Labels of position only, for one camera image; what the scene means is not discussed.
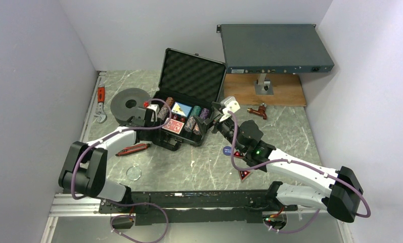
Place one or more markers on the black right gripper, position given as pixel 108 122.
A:
pixel 205 125

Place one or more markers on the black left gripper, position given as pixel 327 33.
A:
pixel 155 136

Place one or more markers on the grey poker chip stack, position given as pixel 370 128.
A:
pixel 163 113

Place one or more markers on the black poker set case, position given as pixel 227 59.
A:
pixel 190 80

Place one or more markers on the orange poker chip stack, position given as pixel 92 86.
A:
pixel 170 101

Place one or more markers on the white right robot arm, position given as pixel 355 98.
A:
pixel 336 191

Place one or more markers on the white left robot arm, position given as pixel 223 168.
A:
pixel 84 169

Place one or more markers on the purple orange chip stack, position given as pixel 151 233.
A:
pixel 203 115

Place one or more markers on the green orange chip stack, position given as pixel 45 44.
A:
pixel 191 121

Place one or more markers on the red black utility knife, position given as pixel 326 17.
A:
pixel 133 149

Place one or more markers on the red playing card deck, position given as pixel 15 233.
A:
pixel 173 126

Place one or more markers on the blue playing card deck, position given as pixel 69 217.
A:
pixel 181 109

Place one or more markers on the blue small blind button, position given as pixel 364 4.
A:
pixel 227 150

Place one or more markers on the black filament spool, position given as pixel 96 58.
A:
pixel 125 104

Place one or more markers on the red triangle token upper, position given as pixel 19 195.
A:
pixel 237 154

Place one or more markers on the red triangle token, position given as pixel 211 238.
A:
pixel 237 154
pixel 243 175

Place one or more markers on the red adjustable wrench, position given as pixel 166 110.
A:
pixel 100 115

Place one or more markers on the clear round lid left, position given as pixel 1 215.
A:
pixel 133 173

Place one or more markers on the brass red valve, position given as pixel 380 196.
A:
pixel 261 111

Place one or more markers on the red triangle token lower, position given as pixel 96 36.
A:
pixel 243 175

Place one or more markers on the metal device stand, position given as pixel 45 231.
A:
pixel 263 85

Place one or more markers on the wooden base board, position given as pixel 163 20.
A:
pixel 277 89

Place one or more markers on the grey rack network device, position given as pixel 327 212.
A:
pixel 273 48

